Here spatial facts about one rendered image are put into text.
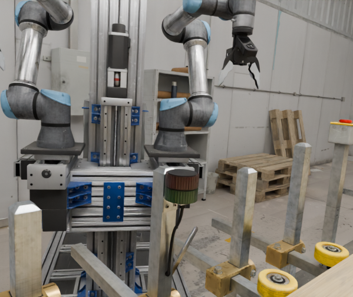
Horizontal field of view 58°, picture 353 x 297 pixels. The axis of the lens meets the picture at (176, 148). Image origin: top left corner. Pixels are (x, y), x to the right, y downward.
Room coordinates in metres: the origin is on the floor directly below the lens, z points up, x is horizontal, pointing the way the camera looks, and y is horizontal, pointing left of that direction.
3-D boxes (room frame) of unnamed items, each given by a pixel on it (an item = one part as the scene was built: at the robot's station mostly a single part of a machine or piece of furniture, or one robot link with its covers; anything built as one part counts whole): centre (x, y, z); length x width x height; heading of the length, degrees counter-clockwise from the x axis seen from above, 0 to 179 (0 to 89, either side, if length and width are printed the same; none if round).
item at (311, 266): (0.93, -0.29, 0.83); 0.43 x 0.03 x 0.04; 40
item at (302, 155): (0.91, -0.37, 0.92); 0.03 x 0.03 x 0.48; 40
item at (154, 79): (3.77, 0.07, 0.78); 0.90 x 0.45 x 1.55; 132
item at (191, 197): (0.55, -0.01, 1.10); 0.06 x 0.06 x 0.02
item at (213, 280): (0.73, -0.16, 0.84); 0.13 x 0.06 x 0.05; 130
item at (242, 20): (1.16, -0.20, 1.54); 0.08 x 0.08 x 0.05
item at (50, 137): (1.33, 0.51, 1.09); 0.15 x 0.15 x 0.10
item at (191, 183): (0.55, -0.01, 1.13); 0.06 x 0.06 x 0.02
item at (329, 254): (0.78, -0.42, 0.85); 0.08 x 0.08 x 0.11
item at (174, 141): (1.42, 0.03, 1.09); 0.15 x 0.15 x 0.10
